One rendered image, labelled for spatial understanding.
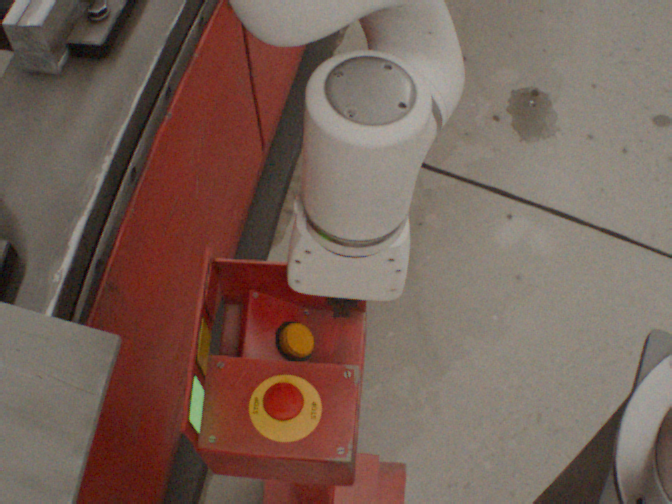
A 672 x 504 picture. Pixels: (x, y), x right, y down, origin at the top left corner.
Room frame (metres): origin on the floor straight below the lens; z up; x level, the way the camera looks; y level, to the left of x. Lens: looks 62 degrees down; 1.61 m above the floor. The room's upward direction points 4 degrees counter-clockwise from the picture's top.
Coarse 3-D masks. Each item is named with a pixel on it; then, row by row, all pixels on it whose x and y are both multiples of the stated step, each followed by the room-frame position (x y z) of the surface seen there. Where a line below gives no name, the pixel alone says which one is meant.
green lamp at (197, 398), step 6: (198, 384) 0.29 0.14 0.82; (198, 390) 0.29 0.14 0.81; (192, 396) 0.27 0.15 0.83; (198, 396) 0.28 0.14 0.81; (192, 402) 0.27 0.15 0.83; (198, 402) 0.28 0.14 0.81; (192, 408) 0.26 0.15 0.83; (198, 408) 0.27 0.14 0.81; (192, 414) 0.26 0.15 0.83; (198, 414) 0.26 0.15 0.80; (192, 420) 0.25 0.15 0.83; (198, 420) 0.26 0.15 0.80; (198, 426) 0.25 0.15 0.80
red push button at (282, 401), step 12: (276, 384) 0.29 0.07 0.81; (288, 384) 0.29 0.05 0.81; (264, 396) 0.28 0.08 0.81; (276, 396) 0.28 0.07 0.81; (288, 396) 0.28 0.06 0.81; (300, 396) 0.28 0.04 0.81; (264, 408) 0.27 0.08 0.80; (276, 408) 0.27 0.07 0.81; (288, 408) 0.26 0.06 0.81; (300, 408) 0.27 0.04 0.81
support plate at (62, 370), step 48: (0, 336) 0.27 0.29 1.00; (48, 336) 0.27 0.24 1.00; (96, 336) 0.27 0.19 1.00; (0, 384) 0.23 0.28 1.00; (48, 384) 0.23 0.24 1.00; (96, 384) 0.23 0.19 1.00; (0, 432) 0.18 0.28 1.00; (48, 432) 0.19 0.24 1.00; (0, 480) 0.14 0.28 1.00; (48, 480) 0.14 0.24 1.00
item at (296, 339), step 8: (288, 328) 0.38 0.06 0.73; (296, 328) 0.38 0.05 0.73; (304, 328) 0.38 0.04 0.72; (280, 336) 0.37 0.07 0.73; (288, 336) 0.37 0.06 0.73; (296, 336) 0.37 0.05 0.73; (304, 336) 0.38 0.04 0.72; (312, 336) 0.38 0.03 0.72; (280, 344) 0.37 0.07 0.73; (288, 344) 0.36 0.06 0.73; (296, 344) 0.36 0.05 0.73; (304, 344) 0.37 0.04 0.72; (312, 344) 0.37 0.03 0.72; (288, 352) 0.36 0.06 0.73; (296, 352) 0.36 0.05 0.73; (304, 352) 0.36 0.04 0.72
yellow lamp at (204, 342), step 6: (204, 324) 0.35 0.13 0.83; (204, 330) 0.35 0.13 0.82; (204, 336) 0.34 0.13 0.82; (210, 336) 0.35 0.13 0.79; (204, 342) 0.34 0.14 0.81; (198, 348) 0.32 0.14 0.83; (204, 348) 0.33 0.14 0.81; (198, 354) 0.32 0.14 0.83; (204, 354) 0.33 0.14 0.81; (198, 360) 0.31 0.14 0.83; (204, 360) 0.32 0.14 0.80; (204, 366) 0.32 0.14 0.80; (204, 372) 0.31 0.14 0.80
